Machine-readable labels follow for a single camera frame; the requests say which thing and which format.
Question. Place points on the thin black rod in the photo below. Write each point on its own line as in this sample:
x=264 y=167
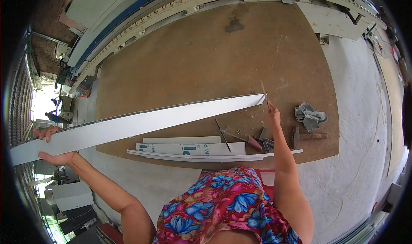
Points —
x=223 y=136

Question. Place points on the long white panel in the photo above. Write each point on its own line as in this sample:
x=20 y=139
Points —
x=144 y=125

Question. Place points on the long thin white strip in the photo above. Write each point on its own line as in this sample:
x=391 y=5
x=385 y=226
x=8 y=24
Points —
x=193 y=157

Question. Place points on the person's left thumb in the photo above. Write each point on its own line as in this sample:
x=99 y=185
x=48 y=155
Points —
x=50 y=157

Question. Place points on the person's right hand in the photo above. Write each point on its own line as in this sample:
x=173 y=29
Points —
x=274 y=113

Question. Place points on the large brown board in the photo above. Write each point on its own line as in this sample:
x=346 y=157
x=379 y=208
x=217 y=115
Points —
x=209 y=60

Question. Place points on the thin metal file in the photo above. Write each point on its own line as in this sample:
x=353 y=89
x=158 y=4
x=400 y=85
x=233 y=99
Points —
x=264 y=89

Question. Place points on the white cabinet box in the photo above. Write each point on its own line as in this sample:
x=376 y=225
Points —
x=72 y=195

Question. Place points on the person's left fingers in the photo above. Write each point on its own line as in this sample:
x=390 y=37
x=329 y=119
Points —
x=48 y=133

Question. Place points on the white panel with blue print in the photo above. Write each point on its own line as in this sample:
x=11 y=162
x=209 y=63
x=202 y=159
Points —
x=167 y=149

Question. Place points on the stack of black panels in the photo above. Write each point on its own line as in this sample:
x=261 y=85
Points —
x=77 y=220

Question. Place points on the person's left hand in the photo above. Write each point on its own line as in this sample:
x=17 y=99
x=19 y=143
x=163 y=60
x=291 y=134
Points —
x=59 y=158

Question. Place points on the grey cloth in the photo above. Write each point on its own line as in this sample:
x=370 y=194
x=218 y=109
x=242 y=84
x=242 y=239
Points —
x=309 y=115

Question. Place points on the person's body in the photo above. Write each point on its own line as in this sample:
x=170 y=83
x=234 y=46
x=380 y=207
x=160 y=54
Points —
x=222 y=208

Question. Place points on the small grey metal scraper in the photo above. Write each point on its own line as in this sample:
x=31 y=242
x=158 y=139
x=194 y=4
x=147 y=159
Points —
x=267 y=143

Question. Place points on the red stool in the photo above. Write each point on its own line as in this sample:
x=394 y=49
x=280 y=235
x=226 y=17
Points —
x=260 y=173

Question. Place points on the tan wooden board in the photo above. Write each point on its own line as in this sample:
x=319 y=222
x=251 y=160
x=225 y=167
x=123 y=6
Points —
x=394 y=108

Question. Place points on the person's right fingers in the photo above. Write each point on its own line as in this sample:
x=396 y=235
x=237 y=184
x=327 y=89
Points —
x=271 y=107

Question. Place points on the short plain white strip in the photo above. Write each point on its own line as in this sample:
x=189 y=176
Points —
x=180 y=140

